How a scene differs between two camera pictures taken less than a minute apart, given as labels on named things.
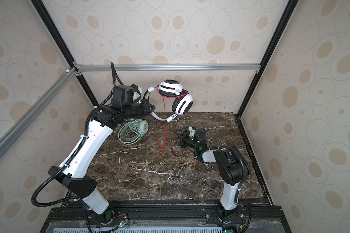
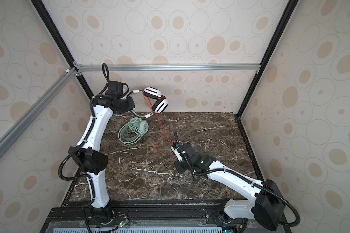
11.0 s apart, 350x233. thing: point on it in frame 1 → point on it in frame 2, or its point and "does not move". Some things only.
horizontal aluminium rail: [167, 67] does not move
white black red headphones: [182, 103] → [159, 106]
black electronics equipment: [166, 216] does not move
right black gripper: [185, 132] → [177, 167]
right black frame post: [284, 19] does not move
